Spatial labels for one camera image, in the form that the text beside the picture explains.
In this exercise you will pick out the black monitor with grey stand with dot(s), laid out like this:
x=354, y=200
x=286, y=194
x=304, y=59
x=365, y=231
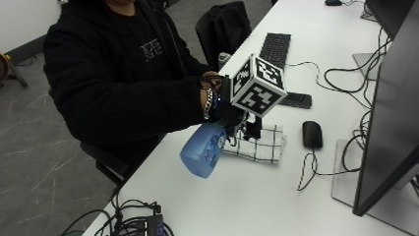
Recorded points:
x=386, y=13

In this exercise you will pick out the small black mouse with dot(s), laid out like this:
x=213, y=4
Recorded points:
x=333, y=2

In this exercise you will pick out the the person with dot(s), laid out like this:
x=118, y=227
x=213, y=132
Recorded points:
x=118, y=82

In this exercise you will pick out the black chair with jacket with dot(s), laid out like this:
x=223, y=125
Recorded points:
x=223, y=29

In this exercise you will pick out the black office chair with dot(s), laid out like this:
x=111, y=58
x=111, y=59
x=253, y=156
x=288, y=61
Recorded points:
x=107, y=160

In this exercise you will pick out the large black monitor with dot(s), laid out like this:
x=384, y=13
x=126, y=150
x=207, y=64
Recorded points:
x=390, y=124

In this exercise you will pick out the black computer mouse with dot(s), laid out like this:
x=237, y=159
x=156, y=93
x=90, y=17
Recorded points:
x=312, y=133

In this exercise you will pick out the white cloth with black grid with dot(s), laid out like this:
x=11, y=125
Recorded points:
x=261, y=146

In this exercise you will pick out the wooden item on black stand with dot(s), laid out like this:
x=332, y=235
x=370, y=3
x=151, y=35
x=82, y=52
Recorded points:
x=7, y=69

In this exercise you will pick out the silver monitor base plate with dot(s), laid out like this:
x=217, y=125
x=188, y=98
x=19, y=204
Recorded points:
x=349, y=183

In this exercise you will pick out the white cube with black markers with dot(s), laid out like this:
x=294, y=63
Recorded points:
x=259, y=87

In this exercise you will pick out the blue spray bottle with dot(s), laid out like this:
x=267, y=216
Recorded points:
x=204, y=150

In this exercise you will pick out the black keyboard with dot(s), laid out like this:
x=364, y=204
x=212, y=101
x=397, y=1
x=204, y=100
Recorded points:
x=276, y=49

